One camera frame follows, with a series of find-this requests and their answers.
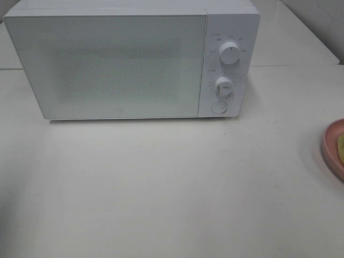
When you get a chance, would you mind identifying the round white door-release button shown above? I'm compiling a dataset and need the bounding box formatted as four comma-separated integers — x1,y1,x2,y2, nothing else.
211,101,228,116

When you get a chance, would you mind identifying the white microwave door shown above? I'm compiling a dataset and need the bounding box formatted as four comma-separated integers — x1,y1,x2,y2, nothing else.
5,16,206,120

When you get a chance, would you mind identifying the upper white power knob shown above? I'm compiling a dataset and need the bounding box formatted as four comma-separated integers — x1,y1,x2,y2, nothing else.
218,40,241,65

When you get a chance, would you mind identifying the pink round plate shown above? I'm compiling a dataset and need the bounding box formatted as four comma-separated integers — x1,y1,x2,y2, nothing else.
321,118,343,183

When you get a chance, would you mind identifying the white microwave oven body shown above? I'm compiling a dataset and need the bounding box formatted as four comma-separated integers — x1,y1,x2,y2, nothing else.
3,1,261,119

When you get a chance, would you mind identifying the white bread sandwich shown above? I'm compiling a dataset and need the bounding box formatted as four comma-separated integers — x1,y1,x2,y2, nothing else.
337,134,344,165

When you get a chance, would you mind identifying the white timer knob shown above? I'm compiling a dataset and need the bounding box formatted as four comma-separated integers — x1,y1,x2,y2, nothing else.
214,76,234,96

